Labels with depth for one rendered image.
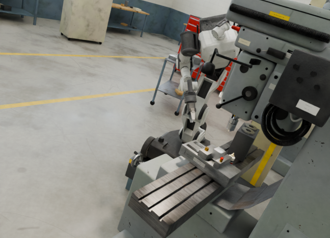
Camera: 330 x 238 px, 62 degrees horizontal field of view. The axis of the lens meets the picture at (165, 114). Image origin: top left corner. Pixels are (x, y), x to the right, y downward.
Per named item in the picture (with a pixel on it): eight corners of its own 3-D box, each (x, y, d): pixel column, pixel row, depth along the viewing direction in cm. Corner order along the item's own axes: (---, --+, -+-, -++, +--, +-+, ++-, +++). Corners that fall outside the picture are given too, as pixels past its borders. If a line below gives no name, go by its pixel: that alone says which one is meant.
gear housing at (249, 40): (232, 45, 133) (240, 24, 129) (250, 47, 152) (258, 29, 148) (299, 73, 117) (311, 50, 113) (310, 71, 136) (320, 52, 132)
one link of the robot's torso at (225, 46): (190, 48, 225) (189, 15, 193) (231, 40, 225) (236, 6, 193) (198, 78, 212) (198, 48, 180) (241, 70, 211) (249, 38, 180)
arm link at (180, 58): (175, 56, 224) (177, 45, 202) (190, 55, 225) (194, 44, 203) (176, 70, 222) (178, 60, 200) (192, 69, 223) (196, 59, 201)
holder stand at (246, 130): (226, 153, 188) (237, 128, 180) (233, 143, 207) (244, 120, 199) (242, 162, 184) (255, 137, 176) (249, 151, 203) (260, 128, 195)
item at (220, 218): (153, 180, 171) (159, 164, 166) (184, 164, 198) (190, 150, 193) (221, 235, 146) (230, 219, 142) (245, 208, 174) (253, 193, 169)
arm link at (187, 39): (179, 42, 203) (181, 33, 189) (191, 41, 203) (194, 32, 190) (180, 56, 201) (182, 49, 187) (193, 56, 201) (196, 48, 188)
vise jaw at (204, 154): (197, 155, 160) (199, 149, 158) (209, 149, 171) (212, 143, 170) (205, 161, 157) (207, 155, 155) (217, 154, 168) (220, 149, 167)
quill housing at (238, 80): (215, 106, 145) (239, 47, 133) (231, 102, 162) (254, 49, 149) (247, 124, 136) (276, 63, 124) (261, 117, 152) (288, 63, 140)
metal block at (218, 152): (209, 157, 160) (213, 148, 157) (214, 154, 164) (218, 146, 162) (217, 162, 157) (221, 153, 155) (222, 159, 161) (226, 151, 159)
